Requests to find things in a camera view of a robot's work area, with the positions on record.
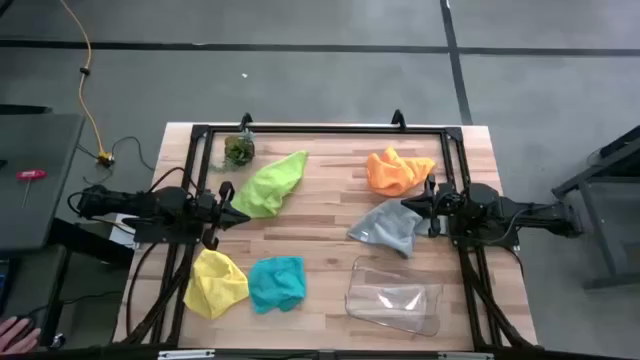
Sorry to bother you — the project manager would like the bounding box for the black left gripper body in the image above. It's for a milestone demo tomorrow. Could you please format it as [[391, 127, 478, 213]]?
[[191, 180, 237, 252]]

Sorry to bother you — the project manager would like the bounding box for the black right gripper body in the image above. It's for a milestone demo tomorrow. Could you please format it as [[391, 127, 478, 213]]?
[[423, 173, 454, 240]]

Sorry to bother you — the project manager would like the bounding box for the orange microfiber towel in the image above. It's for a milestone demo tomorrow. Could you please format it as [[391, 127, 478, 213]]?
[[366, 146, 437, 198]]

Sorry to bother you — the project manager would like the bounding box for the grey microfiber towel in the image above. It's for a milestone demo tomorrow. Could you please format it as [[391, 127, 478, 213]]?
[[347, 198, 441, 259]]

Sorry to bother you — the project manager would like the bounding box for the lime green microfiber towel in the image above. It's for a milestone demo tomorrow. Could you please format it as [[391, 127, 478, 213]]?
[[230, 149, 310, 220]]

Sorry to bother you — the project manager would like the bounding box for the yellow microfiber towel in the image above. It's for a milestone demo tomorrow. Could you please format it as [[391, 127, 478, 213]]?
[[183, 248, 250, 321]]

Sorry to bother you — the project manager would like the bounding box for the teal microfiber towel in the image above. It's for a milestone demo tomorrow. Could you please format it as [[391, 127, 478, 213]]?
[[248, 255, 308, 315]]

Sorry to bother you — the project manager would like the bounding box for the clear plastic bin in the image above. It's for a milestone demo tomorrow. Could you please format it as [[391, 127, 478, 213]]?
[[343, 254, 445, 337]]

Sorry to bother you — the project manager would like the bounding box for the small potted succulent plant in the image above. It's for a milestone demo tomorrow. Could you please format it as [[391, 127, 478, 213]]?
[[209, 128, 257, 174]]

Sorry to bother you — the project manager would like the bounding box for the white box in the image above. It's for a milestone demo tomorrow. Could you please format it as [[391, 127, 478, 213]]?
[[99, 212, 139, 250]]

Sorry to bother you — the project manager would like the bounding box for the black side desk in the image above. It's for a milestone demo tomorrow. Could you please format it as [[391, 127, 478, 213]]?
[[0, 103, 86, 253]]

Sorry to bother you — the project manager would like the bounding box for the black metal cart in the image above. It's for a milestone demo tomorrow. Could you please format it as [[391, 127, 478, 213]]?
[[551, 124, 640, 291]]

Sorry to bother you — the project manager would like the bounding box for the person's hand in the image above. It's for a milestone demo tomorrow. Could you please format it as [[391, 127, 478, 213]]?
[[0, 315, 42, 355]]

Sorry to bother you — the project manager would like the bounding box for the black left wrist camera cable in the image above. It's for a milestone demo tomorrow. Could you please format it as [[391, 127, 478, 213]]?
[[147, 166, 199, 194]]

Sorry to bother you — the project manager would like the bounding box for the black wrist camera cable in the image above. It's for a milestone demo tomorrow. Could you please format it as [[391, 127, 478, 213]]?
[[492, 207, 531, 246], [147, 166, 199, 194]]

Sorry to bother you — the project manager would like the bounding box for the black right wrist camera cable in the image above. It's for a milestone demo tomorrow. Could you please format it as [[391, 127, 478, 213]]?
[[492, 207, 531, 246]]

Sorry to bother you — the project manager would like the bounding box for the black cable on table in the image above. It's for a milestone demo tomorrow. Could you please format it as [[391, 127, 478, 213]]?
[[124, 242, 161, 339]]

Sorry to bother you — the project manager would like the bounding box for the black floor cable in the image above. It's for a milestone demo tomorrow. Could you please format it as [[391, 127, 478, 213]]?
[[74, 135, 155, 187]]

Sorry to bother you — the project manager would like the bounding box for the black aluminium table frame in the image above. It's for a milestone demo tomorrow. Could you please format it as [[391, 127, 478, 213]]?
[[114, 109, 539, 351]]

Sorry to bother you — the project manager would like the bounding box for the silver metal bracket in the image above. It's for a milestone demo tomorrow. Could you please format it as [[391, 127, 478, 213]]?
[[157, 349, 216, 360], [438, 351, 495, 360]]

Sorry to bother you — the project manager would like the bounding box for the red-handled tool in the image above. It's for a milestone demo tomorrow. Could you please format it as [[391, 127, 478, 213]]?
[[14, 168, 49, 209]]

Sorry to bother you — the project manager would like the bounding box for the yellow hanging power cord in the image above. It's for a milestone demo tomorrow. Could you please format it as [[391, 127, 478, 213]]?
[[58, 0, 115, 168]]

